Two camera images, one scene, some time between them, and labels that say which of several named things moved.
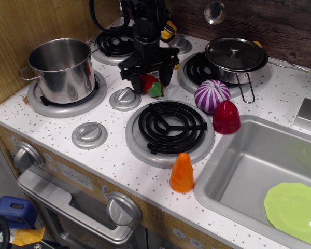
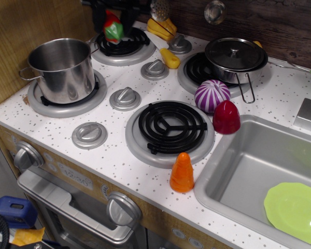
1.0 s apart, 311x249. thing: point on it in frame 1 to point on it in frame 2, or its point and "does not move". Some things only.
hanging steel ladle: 214,12 does not move
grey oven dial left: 26,156 does not move
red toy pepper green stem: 151,85 to 113,28
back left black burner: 115,42 does not move
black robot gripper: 149,16 to 119,7
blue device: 19,213 does not move
